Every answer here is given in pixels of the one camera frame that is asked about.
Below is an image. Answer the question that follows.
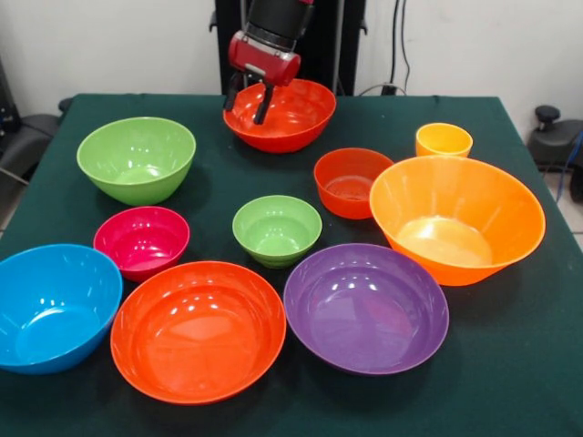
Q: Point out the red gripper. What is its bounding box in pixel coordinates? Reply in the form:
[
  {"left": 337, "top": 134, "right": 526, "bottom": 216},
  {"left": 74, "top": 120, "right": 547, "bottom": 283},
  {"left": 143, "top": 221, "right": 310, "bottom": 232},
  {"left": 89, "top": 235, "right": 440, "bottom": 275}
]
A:
[{"left": 222, "top": 30, "right": 302, "bottom": 127}]

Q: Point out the large red bowl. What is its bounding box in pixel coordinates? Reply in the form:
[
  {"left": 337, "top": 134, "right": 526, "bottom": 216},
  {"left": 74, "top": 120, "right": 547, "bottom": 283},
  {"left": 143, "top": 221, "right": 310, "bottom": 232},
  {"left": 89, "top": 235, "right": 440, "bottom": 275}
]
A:
[
  {"left": 222, "top": 77, "right": 338, "bottom": 154},
  {"left": 109, "top": 260, "right": 288, "bottom": 406}
]

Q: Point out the dark green table cloth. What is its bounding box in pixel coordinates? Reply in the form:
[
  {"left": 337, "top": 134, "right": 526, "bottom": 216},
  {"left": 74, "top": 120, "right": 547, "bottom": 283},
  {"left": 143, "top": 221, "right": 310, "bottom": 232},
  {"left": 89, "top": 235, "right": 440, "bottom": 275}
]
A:
[{"left": 0, "top": 93, "right": 583, "bottom": 437}]

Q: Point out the large green bowl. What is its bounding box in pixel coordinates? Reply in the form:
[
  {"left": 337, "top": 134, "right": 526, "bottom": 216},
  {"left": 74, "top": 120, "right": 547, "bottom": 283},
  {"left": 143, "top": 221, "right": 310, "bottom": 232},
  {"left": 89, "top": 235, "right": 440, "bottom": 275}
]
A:
[{"left": 76, "top": 116, "right": 198, "bottom": 207}]

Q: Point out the small red bowl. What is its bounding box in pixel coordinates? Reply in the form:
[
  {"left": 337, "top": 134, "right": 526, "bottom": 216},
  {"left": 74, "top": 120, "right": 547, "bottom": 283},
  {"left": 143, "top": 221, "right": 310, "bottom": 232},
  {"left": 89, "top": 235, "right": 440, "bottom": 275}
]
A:
[{"left": 312, "top": 147, "right": 395, "bottom": 220}]

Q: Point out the small green bowl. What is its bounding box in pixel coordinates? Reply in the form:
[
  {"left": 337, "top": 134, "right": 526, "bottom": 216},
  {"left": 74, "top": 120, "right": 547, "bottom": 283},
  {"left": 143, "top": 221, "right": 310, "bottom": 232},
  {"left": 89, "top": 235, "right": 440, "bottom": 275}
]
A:
[{"left": 231, "top": 194, "right": 323, "bottom": 269}]

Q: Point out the pink bowl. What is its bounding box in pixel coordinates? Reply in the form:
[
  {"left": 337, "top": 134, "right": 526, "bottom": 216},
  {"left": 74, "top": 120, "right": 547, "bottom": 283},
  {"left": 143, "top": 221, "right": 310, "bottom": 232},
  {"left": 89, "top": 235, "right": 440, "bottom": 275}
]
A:
[{"left": 93, "top": 205, "right": 191, "bottom": 284}]

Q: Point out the yellow cup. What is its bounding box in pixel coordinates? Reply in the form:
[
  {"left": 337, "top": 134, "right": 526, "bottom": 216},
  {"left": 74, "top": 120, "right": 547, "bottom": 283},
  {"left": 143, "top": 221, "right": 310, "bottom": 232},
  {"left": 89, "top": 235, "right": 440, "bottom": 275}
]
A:
[{"left": 414, "top": 122, "right": 475, "bottom": 158}]

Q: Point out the large orange bowl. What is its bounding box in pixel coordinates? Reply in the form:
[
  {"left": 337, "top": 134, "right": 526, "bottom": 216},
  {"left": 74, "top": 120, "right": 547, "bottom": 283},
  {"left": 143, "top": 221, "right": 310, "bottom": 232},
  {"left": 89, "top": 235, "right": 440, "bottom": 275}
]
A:
[{"left": 369, "top": 155, "right": 547, "bottom": 288}]

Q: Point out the black device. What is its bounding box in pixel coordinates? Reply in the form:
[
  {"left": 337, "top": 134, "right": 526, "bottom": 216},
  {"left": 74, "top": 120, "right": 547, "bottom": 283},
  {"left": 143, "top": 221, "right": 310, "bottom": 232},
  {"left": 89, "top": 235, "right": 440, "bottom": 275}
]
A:
[{"left": 0, "top": 56, "right": 22, "bottom": 136}]

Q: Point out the purple bowl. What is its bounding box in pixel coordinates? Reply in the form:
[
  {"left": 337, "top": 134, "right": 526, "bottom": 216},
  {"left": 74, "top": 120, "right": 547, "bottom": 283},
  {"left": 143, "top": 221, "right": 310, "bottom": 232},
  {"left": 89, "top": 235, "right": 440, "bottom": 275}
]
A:
[{"left": 282, "top": 242, "right": 450, "bottom": 376}]

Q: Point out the blue bowl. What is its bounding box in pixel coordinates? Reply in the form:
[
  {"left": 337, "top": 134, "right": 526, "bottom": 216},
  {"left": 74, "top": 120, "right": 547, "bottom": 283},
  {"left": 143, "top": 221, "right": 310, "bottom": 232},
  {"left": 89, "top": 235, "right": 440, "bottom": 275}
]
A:
[{"left": 0, "top": 243, "right": 124, "bottom": 376}]

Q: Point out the blue cable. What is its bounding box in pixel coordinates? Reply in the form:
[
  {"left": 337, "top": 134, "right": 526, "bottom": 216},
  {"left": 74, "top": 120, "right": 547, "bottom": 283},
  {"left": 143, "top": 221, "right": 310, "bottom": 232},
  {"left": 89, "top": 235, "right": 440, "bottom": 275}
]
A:
[{"left": 555, "top": 131, "right": 583, "bottom": 201}]

